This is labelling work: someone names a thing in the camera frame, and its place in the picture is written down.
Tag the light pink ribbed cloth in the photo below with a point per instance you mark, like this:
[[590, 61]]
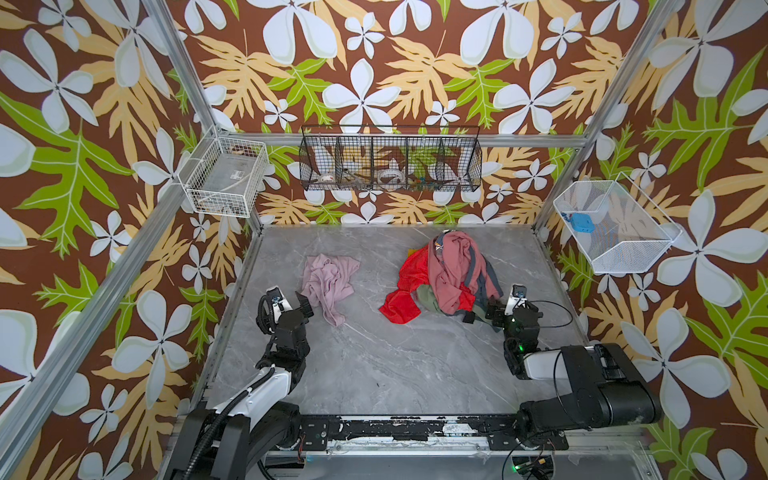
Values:
[[326, 281]]

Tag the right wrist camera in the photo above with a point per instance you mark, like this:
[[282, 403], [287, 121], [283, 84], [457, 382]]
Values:
[[518, 295]]

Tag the white wire basket right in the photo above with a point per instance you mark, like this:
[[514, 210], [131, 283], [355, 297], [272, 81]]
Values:
[[632, 232]]

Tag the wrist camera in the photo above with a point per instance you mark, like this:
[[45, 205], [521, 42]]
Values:
[[518, 295], [275, 299]]

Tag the red cloth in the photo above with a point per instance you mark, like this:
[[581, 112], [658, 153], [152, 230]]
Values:
[[401, 306]]

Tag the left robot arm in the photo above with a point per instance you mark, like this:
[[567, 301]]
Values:
[[228, 440]]

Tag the white wire basket left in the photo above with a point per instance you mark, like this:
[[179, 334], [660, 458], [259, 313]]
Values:
[[223, 175]]

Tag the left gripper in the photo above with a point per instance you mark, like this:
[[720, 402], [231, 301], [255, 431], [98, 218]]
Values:
[[303, 311]]

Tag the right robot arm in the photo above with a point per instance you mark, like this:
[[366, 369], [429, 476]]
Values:
[[595, 386]]

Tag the black wire basket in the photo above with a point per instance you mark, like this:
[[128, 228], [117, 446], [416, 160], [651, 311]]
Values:
[[372, 157]]

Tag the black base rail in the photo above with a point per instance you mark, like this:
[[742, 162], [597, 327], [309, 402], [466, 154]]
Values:
[[408, 429]]

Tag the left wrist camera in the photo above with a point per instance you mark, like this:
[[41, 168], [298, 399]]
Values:
[[275, 299]]

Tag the dusty rose cloth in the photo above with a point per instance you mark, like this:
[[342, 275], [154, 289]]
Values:
[[452, 269]]

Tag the white wire basket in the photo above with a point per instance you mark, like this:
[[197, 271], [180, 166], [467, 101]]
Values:
[[223, 175], [632, 232]]

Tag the blue object in basket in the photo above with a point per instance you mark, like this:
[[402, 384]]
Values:
[[579, 222]]

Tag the green cloth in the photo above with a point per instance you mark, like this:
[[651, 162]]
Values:
[[427, 298]]

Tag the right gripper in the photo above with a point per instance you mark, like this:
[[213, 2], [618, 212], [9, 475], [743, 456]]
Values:
[[501, 313]]

